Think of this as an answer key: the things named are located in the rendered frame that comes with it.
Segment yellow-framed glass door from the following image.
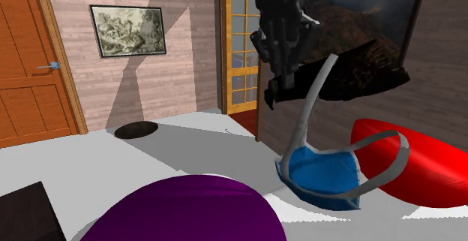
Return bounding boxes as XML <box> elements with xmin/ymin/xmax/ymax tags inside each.
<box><xmin>218</xmin><ymin>0</ymin><xmax>263</xmax><ymax>116</ymax></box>

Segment blue face mask grey straps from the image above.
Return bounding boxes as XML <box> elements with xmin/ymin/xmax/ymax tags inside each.
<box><xmin>274</xmin><ymin>53</ymin><xmax>411</xmax><ymax>212</ymax></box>

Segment brown wooden door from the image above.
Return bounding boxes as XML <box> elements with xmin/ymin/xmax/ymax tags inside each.
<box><xmin>0</xmin><ymin>0</ymin><xmax>89</xmax><ymax>149</ymax></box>

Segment red pillow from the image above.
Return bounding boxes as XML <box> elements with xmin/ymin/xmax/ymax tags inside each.
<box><xmin>349</xmin><ymin>118</ymin><xmax>468</xmax><ymax>209</ymax></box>

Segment black-framed grey wall picture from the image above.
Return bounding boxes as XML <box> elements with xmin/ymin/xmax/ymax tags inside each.
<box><xmin>88</xmin><ymin>4</ymin><xmax>167</xmax><ymax>59</ymax></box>

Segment black round disc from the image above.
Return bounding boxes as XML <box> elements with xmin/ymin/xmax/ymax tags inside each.
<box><xmin>113</xmin><ymin>120</ymin><xmax>159</xmax><ymax>140</ymax></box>

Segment black rough-textured object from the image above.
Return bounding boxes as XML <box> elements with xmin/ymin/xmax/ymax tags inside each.
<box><xmin>263</xmin><ymin>38</ymin><xmax>411</xmax><ymax>110</ymax></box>

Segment large mountain landscape picture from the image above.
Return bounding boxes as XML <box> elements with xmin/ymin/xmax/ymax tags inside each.
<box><xmin>302</xmin><ymin>0</ymin><xmax>430</xmax><ymax>68</ymax></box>

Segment purple pillow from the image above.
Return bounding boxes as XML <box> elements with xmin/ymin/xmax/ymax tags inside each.
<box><xmin>79</xmin><ymin>174</ymin><xmax>288</xmax><ymax>241</ymax></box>

